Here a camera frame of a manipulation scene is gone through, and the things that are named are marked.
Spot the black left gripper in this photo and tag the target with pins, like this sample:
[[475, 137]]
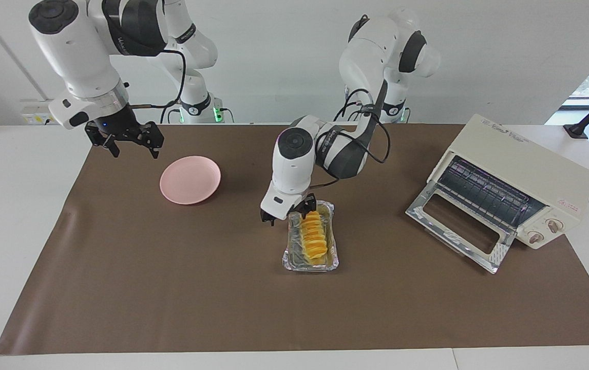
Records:
[[298, 206]]

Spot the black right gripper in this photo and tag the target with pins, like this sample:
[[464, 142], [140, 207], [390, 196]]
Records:
[[117, 123]]

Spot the yellow sliced bread loaf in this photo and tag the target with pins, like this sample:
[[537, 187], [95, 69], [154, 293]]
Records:
[[314, 239]]

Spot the aluminium foil tray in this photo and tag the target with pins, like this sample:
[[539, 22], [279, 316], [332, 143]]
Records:
[[294, 262]]

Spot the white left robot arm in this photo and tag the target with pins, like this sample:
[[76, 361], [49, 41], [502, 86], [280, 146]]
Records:
[[289, 169]]

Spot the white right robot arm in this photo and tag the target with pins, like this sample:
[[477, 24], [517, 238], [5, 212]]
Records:
[[78, 56]]

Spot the glass oven door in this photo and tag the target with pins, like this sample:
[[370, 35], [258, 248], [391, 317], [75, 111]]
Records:
[[428, 216]]

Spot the cream toaster oven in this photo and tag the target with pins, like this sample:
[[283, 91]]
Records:
[[530, 169]]

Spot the small oven knob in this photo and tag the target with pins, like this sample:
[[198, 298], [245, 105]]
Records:
[[535, 237]]

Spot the large oven knob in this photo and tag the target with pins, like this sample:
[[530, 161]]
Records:
[[554, 226]]

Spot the red oven warning label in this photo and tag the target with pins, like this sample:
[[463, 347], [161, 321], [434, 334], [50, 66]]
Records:
[[569, 204]]

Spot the pink round plate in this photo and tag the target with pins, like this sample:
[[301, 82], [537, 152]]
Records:
[[190, 180]]

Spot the brown table mat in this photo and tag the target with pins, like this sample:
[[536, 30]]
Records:
[[171, 288]]

